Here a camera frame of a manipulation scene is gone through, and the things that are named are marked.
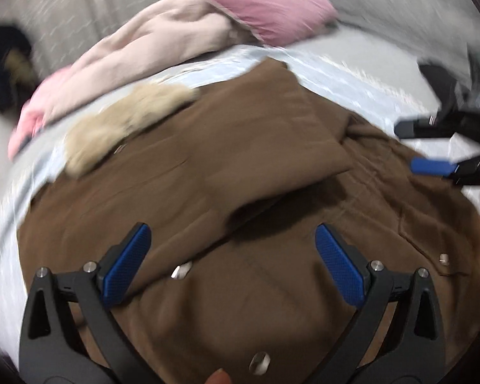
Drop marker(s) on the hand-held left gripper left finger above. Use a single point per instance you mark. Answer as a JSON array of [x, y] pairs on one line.
[[126, 266]]

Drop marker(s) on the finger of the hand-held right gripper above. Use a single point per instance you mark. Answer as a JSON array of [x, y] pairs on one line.
[[432, 166], [416, 127]]

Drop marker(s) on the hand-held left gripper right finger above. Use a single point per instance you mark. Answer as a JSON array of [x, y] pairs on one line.
[[340, 266]]

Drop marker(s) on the brown coat with fur collar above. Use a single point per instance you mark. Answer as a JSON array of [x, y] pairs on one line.
[[244, 192]]

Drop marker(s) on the dark hanging clothes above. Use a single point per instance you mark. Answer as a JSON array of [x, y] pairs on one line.
[[6, 68]]

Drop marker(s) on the person's left hand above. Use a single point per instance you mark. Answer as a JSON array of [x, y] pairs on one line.
[[220, 378]]

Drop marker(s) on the black cloth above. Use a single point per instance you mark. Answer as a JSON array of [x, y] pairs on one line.
[[436, 74]]

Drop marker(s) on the grey quilted headboard cushion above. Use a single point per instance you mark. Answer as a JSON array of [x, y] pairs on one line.
[[404, 4]]

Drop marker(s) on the pink pillow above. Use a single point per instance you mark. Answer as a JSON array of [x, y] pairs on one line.
[[276, 4]]

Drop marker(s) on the pink and beige quilt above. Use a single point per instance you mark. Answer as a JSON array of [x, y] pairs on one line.
[[144, 44]]

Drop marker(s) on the grey patterned curtain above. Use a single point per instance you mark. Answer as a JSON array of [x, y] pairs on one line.
[[84, 4]]

